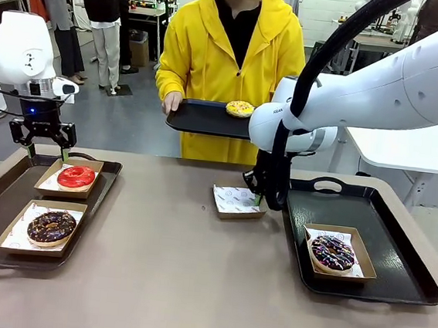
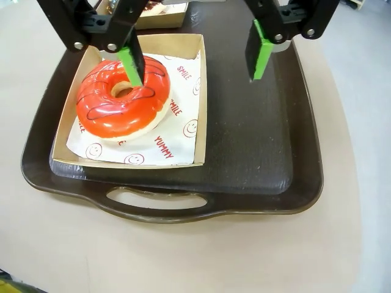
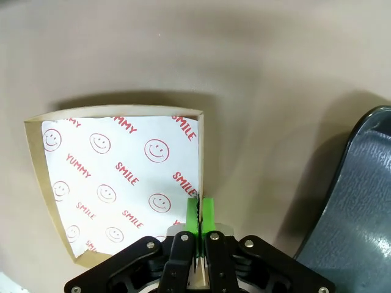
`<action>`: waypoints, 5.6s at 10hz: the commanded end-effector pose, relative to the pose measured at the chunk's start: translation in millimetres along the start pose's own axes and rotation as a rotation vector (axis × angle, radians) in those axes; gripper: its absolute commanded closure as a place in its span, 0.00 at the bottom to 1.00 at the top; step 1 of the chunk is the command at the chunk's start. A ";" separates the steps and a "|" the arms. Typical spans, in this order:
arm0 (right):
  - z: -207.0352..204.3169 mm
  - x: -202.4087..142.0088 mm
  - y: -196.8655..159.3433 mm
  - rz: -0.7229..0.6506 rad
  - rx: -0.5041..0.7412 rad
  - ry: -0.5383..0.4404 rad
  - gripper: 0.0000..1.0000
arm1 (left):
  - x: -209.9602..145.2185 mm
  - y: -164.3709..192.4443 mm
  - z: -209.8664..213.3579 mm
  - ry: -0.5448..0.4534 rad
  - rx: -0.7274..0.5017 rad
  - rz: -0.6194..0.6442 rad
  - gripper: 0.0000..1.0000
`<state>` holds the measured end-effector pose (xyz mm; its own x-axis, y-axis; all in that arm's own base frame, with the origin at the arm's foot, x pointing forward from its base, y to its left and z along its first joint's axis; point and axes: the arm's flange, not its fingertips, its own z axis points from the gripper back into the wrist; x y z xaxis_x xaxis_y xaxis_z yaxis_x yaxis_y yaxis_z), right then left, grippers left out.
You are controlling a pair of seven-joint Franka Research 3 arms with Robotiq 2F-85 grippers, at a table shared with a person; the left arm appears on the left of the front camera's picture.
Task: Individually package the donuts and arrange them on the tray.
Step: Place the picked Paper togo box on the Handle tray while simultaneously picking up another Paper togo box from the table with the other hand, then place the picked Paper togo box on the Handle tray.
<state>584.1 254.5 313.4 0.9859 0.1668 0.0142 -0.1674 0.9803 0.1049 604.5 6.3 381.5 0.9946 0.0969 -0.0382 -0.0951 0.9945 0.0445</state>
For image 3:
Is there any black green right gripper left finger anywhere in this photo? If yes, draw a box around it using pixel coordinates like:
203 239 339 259
64 197 201 293

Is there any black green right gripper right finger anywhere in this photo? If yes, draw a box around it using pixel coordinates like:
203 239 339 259
200 197 335 293

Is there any white smiley print paper liner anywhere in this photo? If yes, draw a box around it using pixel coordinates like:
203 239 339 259
41 115 201 256

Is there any brown cardboard box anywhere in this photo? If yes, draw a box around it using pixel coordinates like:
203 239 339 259
24 104 211 289

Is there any dark plastic serving tray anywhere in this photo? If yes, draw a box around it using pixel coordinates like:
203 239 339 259
293 105 391 293

